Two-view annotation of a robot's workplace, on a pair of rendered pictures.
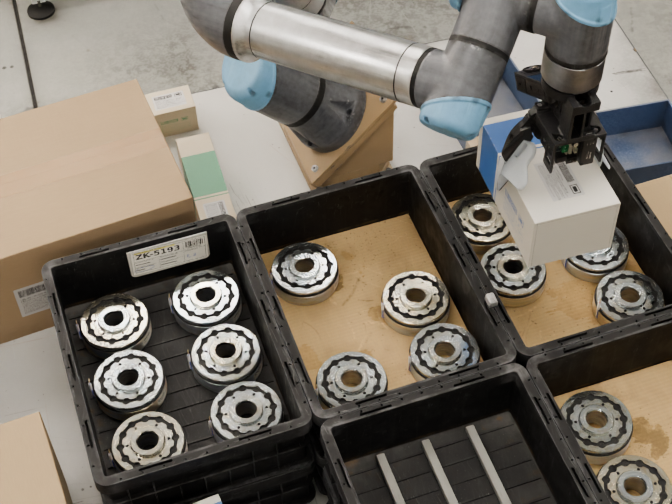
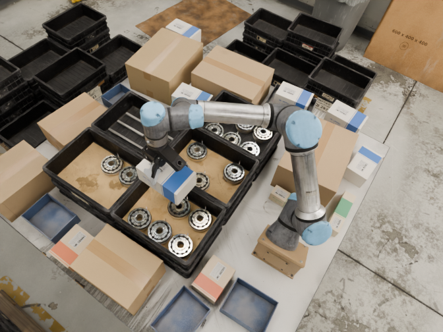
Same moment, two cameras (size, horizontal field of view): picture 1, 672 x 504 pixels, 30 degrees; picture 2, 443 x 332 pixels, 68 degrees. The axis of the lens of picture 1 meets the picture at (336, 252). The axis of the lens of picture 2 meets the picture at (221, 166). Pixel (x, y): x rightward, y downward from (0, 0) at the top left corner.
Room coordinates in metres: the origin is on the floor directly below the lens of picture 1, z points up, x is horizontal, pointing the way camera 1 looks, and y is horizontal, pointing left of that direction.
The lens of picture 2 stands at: (1.76, -0.61, 2.22)
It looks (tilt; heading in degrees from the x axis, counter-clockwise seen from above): 57 degrees down; 134
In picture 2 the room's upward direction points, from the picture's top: 7 degrees clockwise
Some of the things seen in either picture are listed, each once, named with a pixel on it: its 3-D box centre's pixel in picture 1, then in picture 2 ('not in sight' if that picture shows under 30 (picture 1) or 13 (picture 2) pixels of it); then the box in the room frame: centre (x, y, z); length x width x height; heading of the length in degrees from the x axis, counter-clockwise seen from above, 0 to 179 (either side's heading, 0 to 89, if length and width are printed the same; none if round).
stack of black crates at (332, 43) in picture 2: not in sight; (308, 51); (0.48, 1.62, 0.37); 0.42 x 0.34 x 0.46; 15
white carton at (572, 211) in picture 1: (544, 182); (167, 176); (1.16, -0.29, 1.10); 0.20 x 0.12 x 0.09; 15
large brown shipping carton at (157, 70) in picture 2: not in sight; (166, 66); (0.34, 0.26, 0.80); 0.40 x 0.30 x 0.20; 113
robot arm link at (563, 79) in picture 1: (575, 62); (155, 136); (1.14, -0.30, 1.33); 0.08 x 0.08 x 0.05
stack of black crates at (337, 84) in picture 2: not in sight; (330, 99); (0.98, 1.33, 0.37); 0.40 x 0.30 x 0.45; 15
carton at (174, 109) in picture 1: (130, 121); (339, 213); (1.67, 0.37, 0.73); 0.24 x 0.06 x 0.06; 106
